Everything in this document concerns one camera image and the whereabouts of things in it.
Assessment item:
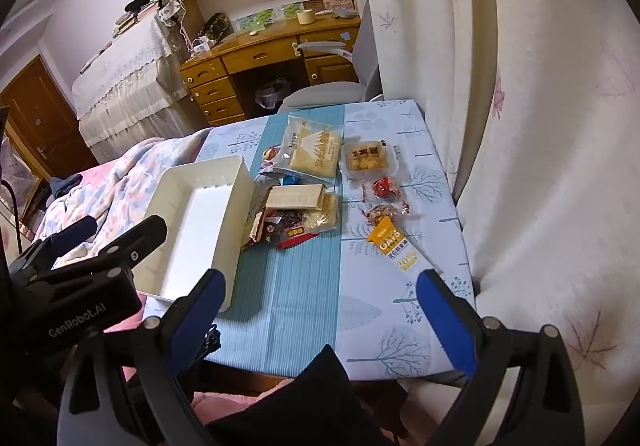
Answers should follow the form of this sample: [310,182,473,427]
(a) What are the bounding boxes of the wooden desk with drawers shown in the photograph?
[178,14,363,127]

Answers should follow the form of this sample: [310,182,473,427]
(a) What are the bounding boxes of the small red white packet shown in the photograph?
[259,145,282,172]

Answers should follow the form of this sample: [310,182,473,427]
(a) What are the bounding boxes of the orange snack bar packet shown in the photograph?
[365,219,425,274]

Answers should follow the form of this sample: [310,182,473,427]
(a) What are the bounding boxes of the clear mixed nut packet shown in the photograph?
[362,202,412,227]

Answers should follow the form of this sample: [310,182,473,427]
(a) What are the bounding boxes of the brown snack wrapper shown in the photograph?
[241,209,266,252]

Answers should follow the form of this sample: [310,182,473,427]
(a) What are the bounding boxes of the dark red snack packet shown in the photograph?
[260,209,308,247]

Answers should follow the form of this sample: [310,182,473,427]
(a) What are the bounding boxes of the red candy packet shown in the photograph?
[371,175,403,201]

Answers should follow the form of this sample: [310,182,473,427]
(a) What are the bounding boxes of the grey office chair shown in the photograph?
[276,0,386,114]

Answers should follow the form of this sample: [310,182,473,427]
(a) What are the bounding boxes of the dark blue cloth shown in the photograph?
[49,173,83,199]

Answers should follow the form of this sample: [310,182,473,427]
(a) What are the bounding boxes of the pale yellow biscuit packet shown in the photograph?
[302,191,342,234]

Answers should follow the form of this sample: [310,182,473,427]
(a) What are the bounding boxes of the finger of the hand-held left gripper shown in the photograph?
[10,214,169,288]
[9,215,98,273]

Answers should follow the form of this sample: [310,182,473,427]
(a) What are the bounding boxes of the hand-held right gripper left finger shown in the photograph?
[57,269,228,446]

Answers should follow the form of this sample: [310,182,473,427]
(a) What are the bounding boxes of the clear yellow pastry packet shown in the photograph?
[340,139,401,181]

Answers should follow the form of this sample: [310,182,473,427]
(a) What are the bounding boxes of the white plastic bin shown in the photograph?
[131,155,257,314]

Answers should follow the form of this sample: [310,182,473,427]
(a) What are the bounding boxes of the white leaf print curtain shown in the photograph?
[345,0,640,446]

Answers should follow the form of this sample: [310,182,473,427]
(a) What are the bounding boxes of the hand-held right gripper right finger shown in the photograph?
[416,269,586,446]

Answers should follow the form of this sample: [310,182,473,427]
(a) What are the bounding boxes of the red edged snack packet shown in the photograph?
[275,231,321,249]

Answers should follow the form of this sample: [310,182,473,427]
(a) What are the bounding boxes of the brown wooden door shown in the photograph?
[0,54,98,179]

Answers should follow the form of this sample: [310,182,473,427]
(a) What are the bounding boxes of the beige cracker packet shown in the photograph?
[262,183,328,212]

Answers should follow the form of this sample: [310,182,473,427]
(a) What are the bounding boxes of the white cable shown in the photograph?
[167,0,201,52]

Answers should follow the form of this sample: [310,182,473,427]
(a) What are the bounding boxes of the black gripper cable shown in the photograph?
[0,179,23,252]

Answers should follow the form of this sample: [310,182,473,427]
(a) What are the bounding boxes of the dark floral pencil case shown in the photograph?
[196,12,233,40]

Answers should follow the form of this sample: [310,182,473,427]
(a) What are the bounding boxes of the large sliced cake packet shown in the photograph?
[272,112,346,186]

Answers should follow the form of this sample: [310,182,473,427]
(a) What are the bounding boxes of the stack of books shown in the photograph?
[112,6,158,37]

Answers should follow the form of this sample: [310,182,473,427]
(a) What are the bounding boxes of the black bagged trash bin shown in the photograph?
[255,76,292,110]

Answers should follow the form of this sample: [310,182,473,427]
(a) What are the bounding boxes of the green picture strip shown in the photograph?
[235,1,301,30]

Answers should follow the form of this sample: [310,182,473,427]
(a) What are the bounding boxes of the lace covered piano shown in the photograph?
[70,16,201,164]

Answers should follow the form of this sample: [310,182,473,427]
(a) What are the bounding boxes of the floral blanket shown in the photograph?
[30,126,213,272]

